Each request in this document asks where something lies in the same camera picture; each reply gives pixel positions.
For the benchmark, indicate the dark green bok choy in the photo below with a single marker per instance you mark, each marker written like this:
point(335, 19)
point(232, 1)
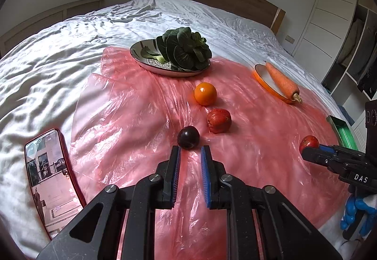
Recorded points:
point(185, 47)

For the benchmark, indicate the carrot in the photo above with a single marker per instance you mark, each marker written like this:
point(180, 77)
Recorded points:
point(281, 80)

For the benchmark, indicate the black hanging clothes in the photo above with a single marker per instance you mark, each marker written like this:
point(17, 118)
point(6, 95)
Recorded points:
point(369, 83)

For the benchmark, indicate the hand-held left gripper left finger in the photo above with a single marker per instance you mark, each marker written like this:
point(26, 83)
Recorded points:
point(175, 177)

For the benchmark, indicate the green metal tray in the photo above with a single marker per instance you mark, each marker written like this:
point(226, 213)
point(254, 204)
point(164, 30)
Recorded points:
point(343, 130)

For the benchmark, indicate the patterned plate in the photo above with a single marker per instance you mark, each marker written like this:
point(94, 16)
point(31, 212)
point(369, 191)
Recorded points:
point(141, 53)

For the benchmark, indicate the blue cloth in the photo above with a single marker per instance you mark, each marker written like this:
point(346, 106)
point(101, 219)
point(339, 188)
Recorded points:
point(345, 113)

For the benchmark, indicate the small orange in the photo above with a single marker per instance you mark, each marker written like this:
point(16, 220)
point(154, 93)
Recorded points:
point(205, 94)

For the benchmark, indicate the white wardrobe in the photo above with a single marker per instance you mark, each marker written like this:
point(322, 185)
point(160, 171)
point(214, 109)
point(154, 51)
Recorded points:
point(330, 12)

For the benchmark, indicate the person's right hand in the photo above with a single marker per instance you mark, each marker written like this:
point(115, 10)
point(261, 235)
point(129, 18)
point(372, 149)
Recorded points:
point(353, 210)

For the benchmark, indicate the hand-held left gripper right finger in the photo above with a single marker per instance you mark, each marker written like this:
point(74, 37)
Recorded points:
point(206, 177)

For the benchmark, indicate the dark plum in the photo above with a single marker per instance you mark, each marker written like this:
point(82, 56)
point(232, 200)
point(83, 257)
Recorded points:
point(188, 137)

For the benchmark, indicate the pink plastic sheet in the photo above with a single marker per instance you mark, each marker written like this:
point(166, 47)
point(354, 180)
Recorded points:
point(132, 130)

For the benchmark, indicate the red apple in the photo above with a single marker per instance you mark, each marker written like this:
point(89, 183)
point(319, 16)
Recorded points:
point(218, 120)
point(307, 142)

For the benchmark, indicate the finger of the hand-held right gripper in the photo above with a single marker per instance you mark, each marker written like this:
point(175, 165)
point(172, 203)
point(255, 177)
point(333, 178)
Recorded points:
point(327, 148)
point(321, 158)

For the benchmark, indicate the smartphone with red case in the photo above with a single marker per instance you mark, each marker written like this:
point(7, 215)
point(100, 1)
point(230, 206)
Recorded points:
point(50, 177)

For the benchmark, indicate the wall socket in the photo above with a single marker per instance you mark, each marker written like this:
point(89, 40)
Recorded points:
point(290, 40)

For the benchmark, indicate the wooden wall panel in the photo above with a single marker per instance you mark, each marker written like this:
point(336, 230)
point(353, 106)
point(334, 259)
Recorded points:
point(44, 21)

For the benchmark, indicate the orange rimmed white plate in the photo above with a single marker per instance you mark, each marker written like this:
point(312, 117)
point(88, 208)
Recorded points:
point(263, 78)

